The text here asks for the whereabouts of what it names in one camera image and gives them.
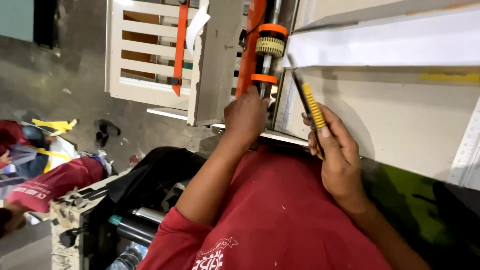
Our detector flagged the person's red shirt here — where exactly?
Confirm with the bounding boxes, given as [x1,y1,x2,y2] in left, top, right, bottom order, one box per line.
[136,144,393,270]

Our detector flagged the person's left hand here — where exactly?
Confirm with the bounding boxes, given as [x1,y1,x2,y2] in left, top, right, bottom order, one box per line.
[224,85,271,151]

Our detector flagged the black roller with teal cap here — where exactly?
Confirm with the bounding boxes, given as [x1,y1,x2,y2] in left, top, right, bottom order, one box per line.
[108,214,160,247]

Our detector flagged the yellow paper strips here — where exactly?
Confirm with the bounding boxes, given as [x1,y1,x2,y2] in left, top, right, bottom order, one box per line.
[31,118,78,137]

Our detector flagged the orange collar ring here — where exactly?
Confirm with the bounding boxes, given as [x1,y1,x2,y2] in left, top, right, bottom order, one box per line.
[250,73,280,85]
[258,23,288,39]

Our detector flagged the grey metal machine panel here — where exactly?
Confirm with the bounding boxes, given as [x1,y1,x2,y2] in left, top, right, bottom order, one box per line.
[186,0,245,127]

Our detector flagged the green cutting mat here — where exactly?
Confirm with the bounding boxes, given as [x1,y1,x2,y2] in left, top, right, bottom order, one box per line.
[361,159,480,265]

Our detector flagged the black shoe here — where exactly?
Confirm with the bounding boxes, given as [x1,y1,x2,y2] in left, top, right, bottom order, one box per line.
[94,119,122,148]

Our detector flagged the metal ruler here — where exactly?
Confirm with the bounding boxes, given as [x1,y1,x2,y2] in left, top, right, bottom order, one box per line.
[448,97,480,191]

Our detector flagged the white paper slip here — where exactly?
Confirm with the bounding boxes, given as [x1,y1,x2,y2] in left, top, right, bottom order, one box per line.
[185,3,212,58]

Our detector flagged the grey cardboard sheet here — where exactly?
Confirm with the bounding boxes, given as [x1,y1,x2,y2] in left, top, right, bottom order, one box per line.
[274,67,480,188]

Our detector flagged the orange machine post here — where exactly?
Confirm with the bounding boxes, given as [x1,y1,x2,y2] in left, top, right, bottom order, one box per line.
[235,0,268,99]

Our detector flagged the stack of white paper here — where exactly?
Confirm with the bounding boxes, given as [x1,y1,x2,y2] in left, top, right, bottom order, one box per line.
[283,5,480,70]

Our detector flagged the black plastic bag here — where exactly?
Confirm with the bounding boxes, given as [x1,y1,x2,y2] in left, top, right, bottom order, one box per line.
[106,146,208,215]

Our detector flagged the beige slatted guard frame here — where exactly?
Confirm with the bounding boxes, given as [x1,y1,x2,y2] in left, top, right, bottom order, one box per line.
[104,0,249,112]

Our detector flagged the yellow utility knife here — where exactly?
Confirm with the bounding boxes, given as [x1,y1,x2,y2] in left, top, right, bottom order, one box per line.
[286,54,327,160]

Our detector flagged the shiny metal roller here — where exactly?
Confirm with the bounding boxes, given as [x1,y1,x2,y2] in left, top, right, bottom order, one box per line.
[133,206,166,225]

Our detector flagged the cream toothed wheel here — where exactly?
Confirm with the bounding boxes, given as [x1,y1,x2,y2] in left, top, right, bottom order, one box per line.
[255,36,286,58]

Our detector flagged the metal machine shaft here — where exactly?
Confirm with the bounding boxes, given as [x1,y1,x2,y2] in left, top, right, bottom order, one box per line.
[259,0,283,100]

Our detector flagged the person's right hand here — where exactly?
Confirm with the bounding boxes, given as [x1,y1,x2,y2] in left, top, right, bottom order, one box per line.
[302,103,370,206]

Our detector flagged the clear plastic bottle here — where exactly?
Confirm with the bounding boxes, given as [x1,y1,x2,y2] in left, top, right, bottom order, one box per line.
[106,243,149,270]

